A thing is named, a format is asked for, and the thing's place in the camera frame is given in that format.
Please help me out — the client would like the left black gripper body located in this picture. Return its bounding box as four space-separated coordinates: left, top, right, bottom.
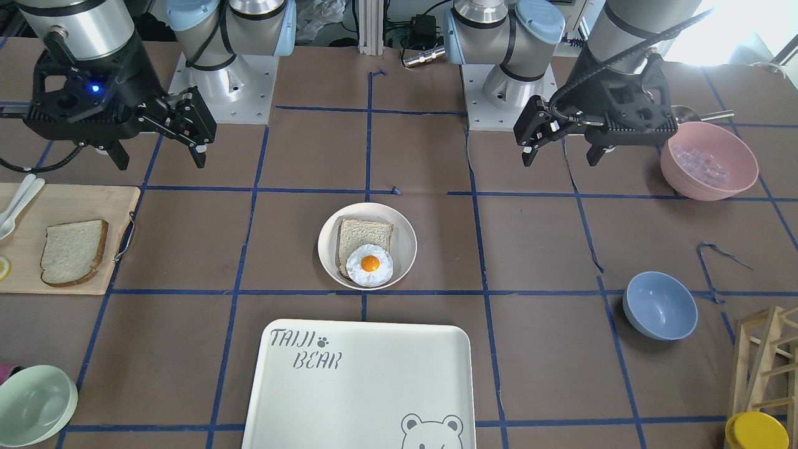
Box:
551 53 678 147

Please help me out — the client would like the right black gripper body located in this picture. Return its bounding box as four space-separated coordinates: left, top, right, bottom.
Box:
2 49 167 154

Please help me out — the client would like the bread slice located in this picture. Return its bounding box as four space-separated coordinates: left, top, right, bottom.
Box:
337 218 394 281
40 220 108 287

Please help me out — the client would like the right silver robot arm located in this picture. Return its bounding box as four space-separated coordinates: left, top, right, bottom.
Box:
2 1 297 174

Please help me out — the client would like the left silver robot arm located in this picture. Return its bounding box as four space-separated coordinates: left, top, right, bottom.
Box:
444 1 712 166

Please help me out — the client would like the cream round plate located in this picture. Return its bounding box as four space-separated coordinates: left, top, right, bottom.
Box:
317 203 418 291

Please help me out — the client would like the bread slice on plate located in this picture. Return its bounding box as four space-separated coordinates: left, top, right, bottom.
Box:
337 218 394 281

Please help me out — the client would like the metal scoop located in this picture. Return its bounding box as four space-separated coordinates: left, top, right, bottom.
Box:
671 105 735 125

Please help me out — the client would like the wooden cutting board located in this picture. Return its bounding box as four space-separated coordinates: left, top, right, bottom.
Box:
1 183 142 295

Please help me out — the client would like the pink bowl with ice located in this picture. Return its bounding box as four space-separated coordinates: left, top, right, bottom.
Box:
660 122 760 201

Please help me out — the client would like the lemon slice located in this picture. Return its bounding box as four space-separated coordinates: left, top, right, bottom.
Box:
0 256 12 281

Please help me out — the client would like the blue bowl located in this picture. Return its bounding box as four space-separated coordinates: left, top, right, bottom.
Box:
622 272 698 341

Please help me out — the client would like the fried egg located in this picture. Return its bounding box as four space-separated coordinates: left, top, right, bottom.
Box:
345 244 394 288

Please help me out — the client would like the wooden dish rack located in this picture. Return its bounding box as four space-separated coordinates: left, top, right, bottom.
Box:
728 306 796 448

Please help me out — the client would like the green bowl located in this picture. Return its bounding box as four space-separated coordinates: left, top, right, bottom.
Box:
1 365 78 447

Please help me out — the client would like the white bear tray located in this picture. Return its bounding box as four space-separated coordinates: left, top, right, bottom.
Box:
242 319 476 448

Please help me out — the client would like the yellow cup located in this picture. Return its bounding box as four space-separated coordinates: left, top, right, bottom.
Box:
724 411 790 448

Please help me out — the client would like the aluminium frame post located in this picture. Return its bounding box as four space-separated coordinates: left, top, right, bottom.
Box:
357 0 385 57

